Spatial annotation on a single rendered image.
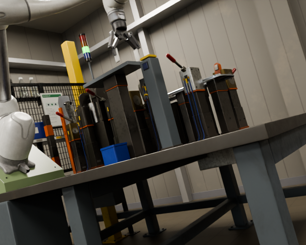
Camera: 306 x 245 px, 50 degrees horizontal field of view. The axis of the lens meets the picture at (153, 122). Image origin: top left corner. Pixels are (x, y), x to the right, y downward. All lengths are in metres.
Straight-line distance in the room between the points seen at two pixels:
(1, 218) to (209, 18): 3.22
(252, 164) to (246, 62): 3.02
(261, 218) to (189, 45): 3.43
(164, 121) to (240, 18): 2.63
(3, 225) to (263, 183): 1.25
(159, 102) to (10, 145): 0.76
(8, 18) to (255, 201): 1.20
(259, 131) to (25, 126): 1.21
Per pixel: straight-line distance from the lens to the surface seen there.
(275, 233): 0.96
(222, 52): 4.00
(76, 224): 1.40
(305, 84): 3.56
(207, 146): 0.92
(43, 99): 3.00
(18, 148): 1.76
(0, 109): 1.87
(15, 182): 1.76
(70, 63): 3.37
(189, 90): 1.62
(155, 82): 1.54
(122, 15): 1.79
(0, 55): 1.78
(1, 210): 1.74
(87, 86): 1.84
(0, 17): 1.56
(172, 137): 1.51
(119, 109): 1.71
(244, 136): 0.87
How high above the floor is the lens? 0.70
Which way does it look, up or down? 5 degrees up
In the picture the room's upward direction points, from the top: 15 degrees counter-clockwise
